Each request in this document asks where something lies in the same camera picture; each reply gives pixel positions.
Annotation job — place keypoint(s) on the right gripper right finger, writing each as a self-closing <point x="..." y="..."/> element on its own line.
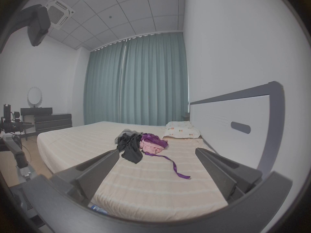
<point x="216" y="171"/>

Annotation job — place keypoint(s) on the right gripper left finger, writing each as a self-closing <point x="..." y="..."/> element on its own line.
<point x="97" y="173"/>

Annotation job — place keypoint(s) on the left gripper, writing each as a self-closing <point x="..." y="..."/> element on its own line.
<point x="16" y="125"/>

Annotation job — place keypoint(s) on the black T-shirt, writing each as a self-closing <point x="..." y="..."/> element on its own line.
<point x="131" y="149"/>

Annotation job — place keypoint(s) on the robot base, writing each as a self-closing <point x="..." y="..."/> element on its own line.
<point x="21" y="198"/>

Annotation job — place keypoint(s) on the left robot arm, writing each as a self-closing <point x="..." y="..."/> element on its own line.
<point x="14" y="149"/>

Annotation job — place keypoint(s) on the bed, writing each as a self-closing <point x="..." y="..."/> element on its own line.
<point x="145" y="186"/>

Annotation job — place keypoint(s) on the dark dressing table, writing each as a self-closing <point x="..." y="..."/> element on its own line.
<point x="36" y="111"/>

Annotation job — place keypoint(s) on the round white mirror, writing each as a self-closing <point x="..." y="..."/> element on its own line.
<point x="34" y="96"/>

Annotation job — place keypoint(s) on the grey garment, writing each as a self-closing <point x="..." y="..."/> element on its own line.
<point x="125" y="132"/>

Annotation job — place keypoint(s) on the white printed pillow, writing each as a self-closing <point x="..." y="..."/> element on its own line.
<point x="181" y="130"/>

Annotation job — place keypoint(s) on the pink garment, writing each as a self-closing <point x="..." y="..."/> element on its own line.
<point x="150" y="148"/>

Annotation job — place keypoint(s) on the grey bedside table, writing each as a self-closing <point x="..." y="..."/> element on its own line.
<point x="186" y="116"/>

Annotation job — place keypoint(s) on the purple garment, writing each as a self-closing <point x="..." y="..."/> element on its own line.
<point x="153" y="139"/>

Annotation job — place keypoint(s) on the blue-green curtain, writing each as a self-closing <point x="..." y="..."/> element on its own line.
<point x="155" y="81"/>
<point x="104" y="86"/>

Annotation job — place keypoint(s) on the ceiling air conditioner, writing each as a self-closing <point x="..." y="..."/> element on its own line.
<point x="62" y="11"/>

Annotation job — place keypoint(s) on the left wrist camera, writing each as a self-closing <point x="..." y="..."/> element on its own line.
<point x="17" y="115"/>

